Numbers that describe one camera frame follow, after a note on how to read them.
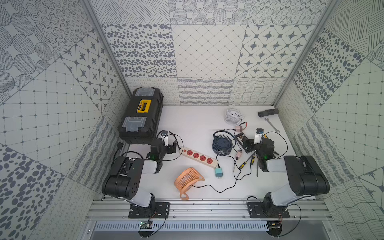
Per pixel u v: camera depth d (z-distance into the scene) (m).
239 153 0.92
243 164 0.90
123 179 0.45
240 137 1.00
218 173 0.86
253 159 0.91
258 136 0.82
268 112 1.17
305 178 0.46
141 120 0.88
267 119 1.12
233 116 1.05
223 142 0.93
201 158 0.89
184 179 0.73
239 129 1.04
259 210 0.73
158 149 0.73
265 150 0.73
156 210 0.73
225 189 0.81
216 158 0.90
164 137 0.81
